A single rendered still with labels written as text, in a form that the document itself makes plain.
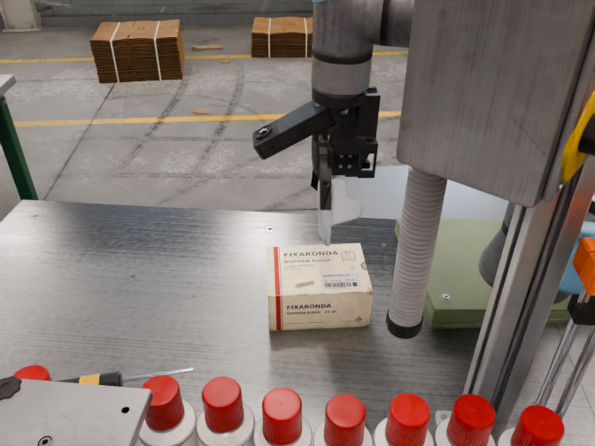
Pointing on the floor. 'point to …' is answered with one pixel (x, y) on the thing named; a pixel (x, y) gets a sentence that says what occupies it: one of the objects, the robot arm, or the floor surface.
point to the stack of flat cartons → (138, 51)
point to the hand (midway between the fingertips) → (317, 217)
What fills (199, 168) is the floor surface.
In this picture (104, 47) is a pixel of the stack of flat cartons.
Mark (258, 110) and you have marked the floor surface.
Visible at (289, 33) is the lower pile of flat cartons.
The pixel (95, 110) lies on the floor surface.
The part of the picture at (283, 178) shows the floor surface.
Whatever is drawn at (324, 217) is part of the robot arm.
